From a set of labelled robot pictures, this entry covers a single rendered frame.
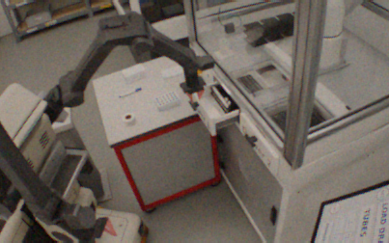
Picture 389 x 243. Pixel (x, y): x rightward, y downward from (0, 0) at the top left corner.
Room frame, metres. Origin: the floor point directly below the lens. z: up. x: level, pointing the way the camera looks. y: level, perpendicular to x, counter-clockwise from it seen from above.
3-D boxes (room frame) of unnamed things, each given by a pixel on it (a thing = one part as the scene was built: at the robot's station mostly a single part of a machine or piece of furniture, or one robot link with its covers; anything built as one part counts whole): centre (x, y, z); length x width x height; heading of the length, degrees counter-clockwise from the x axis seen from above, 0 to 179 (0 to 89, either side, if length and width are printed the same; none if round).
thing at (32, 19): (4.55, 2.29, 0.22); 0.40 x 0.30 x 0.17; 105
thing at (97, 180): (1.40, 0.91, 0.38); 0.30 x 0.30 x 0.76; 15
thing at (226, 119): (1.21, -0.19, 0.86); 0.40 x 0.26 x 0.06; 108
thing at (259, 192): (1.28, -0.59, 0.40); 1.03 x 0.95 x 0.80; 18
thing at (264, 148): (0.88, -0.21, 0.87); 0.29 x 0.02 x 0.11; 18
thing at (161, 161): (1.48, 0.30, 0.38); 0.62 x 0.58 x 0.76; 18
